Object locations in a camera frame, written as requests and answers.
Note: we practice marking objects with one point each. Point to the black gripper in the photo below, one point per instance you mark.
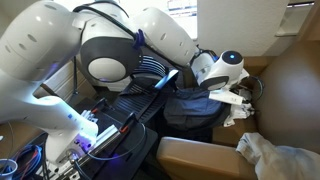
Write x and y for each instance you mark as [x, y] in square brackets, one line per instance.
[241, 89]

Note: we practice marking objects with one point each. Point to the grey backpack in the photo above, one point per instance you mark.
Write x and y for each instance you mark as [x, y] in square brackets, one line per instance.
[193, 110]

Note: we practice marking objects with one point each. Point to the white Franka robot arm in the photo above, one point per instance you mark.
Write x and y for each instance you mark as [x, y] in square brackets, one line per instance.
[40, 40]

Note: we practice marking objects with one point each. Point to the black slatted office chair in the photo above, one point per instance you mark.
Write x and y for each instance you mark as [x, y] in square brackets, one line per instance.
[143, 96]

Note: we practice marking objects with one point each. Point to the white crumpled cloth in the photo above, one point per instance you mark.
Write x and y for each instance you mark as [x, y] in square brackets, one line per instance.
[238, 111]

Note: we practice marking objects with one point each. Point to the tan leather armchair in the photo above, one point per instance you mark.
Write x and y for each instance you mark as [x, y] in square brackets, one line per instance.
[286, 93]

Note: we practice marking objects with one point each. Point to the light grey garment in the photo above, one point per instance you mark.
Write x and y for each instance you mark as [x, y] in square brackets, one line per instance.
[280, 160]

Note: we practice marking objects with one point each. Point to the white window blind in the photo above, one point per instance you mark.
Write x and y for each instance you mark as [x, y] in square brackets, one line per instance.
[293, 20]

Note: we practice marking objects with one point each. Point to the black clamp with red tip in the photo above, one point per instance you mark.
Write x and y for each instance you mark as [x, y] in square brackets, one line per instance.
[129, 120]
[100, 106]

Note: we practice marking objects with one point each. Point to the black robot table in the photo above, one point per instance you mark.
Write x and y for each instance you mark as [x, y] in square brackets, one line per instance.
[133, 150]

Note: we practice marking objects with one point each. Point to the beige filing cabinet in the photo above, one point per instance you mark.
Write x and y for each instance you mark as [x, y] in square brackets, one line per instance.
[66, 83]

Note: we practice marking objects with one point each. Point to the white cup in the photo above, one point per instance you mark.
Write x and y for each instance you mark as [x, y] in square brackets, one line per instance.
[7, 170]

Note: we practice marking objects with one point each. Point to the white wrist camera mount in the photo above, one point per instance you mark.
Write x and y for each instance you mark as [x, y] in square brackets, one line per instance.
[226, 97]

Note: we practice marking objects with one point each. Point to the aluminium mounting rail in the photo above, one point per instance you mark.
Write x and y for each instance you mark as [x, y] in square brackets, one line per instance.
[106, 133]

